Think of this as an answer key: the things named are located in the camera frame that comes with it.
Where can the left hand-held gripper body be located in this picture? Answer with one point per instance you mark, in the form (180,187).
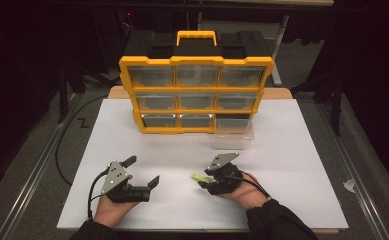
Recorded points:
(115,176)

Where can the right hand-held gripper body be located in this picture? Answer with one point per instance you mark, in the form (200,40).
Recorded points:
(225,180)

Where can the light green plastic piece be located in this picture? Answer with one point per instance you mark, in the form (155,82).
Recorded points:
(197,177)

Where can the clear plastic drawer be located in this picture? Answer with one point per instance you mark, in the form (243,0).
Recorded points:
(233,138)

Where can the yellow black drawer organizer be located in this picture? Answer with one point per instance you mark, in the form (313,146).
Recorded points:
(195,60)

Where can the person's right hand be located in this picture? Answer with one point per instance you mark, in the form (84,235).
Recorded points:
(248,196)

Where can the person's left hand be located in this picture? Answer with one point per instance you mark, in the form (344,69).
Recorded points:
(110,211)

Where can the white board sheet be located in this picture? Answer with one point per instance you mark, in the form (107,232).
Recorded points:
(182,156)

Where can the grid of clear drawers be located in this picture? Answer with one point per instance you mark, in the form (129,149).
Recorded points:
(195,100)

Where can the black metal stand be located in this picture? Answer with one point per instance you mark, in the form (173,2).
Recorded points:
(63,93)
(338,100)

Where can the white crumpled scrap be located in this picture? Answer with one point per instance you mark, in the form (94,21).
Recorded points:
(349,185)

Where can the metal floor rail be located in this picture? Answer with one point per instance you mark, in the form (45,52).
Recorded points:
(32,180)
(352,180)

